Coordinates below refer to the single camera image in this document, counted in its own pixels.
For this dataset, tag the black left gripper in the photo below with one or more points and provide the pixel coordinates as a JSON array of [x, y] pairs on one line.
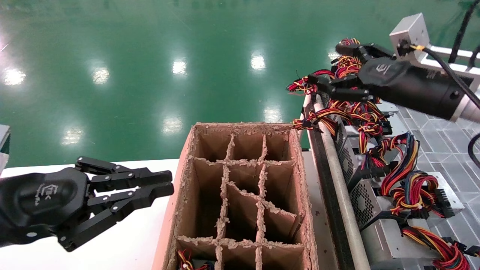
[[41, 198]]

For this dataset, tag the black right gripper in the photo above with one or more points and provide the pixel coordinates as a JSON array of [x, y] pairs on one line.
[[412, 86]]

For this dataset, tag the clear plastic divider tray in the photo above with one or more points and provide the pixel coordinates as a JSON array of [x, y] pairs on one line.
[[442, 142]]

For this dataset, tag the brown cardboard divider box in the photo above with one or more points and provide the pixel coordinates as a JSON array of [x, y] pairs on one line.
[[240, 202]]

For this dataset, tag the grey metal block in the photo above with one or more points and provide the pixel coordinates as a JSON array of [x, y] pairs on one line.
[[3, 137]]

